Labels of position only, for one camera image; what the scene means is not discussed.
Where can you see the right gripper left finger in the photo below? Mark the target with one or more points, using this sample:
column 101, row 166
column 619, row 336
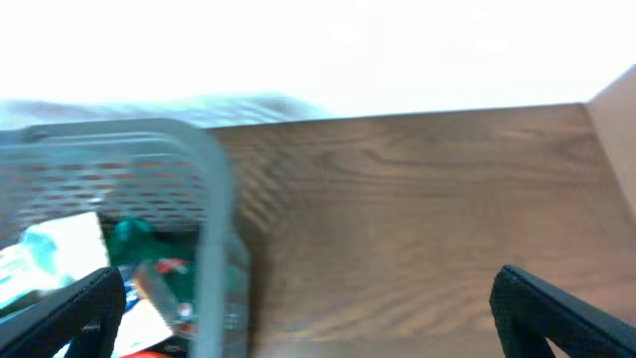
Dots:
column 83, row 318

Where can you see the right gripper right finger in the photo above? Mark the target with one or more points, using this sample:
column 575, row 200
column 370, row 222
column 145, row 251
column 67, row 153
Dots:
column 531, row 315

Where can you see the teal small sachet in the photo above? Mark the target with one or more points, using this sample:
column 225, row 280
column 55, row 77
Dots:
column 26, row 269

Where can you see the green Nescafe bag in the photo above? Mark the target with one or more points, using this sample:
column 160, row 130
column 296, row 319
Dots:
column 172, row 253

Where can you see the grey plastic basket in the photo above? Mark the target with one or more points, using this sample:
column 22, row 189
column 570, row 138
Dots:
column 166, row 172

